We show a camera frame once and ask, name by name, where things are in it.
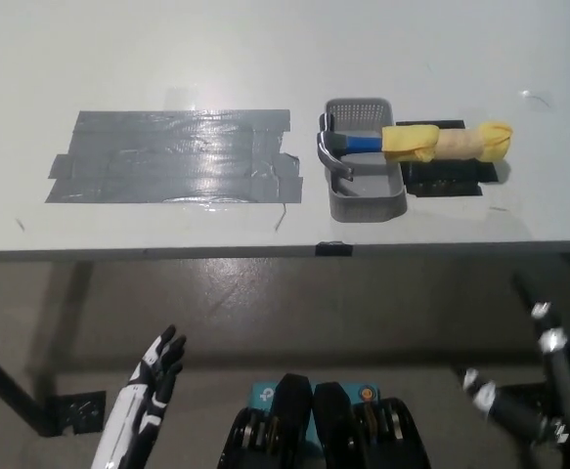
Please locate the blue hammer with yellow wrap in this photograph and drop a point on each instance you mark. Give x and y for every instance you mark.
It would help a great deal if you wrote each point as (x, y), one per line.
(411, 141)

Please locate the black square tape patch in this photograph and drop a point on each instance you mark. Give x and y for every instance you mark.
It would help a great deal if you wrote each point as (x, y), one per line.
(441, 178)

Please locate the black table leg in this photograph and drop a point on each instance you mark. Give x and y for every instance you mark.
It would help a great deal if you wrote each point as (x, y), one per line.
(6, 381)

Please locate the grey perforated plastic basket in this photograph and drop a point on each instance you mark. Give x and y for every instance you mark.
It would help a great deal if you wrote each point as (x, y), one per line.
(372, 188)

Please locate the white and black left hand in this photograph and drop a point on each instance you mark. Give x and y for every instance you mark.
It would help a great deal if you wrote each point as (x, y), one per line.
(128, 415)

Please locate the grey duct tape patch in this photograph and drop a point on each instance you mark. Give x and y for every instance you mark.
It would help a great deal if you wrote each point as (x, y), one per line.
(167, 156)

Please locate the black right hand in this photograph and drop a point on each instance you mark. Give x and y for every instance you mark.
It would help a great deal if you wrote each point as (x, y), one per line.
(565, 391)

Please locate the small black tape strip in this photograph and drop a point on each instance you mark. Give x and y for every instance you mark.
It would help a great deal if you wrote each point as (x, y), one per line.
(333, 249)

